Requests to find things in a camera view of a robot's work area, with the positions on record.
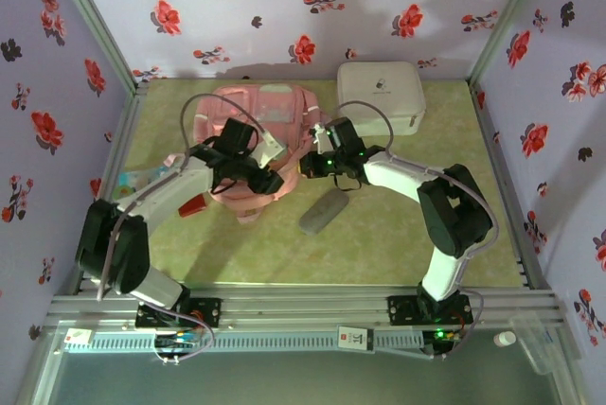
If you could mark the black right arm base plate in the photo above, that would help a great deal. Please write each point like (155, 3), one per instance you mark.
(397, 310)

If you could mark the small white bottle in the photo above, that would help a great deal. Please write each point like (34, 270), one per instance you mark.
(504, 339)

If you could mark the light blue printed packet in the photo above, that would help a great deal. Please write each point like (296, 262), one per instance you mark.
(137, 178)

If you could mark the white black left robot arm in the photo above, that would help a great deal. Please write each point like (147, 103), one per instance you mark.
(165, 192)

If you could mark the green circuit board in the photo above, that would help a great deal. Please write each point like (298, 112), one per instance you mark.
(177, 341)
(445, 335)

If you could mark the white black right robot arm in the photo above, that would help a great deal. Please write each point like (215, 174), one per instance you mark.
(407, 178)

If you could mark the aluminium frame post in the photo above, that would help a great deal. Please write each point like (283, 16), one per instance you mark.
(97, 22)
(506, 22)

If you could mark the grey fabric pencil case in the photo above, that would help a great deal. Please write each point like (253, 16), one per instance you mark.
(322, 213)

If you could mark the aluminium side rail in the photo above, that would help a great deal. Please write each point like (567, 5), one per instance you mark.
(129, 126)
(489, 140)

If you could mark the white printed tag card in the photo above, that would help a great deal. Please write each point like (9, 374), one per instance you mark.
(355, 339)

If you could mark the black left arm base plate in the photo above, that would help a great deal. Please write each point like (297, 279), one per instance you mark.
(210, 310)

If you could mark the aluminium frame rail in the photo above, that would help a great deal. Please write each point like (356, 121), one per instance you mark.
(303, 305)

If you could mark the white zip storage case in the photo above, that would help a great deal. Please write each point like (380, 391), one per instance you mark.
(379, 88)

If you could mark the white sticker with red mark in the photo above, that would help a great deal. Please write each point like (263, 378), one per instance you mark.
(78, 338)

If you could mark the red wallet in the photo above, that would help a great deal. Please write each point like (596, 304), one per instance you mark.
(194, 207)

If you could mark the pink school backpack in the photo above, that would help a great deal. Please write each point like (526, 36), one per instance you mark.
(279, 107)

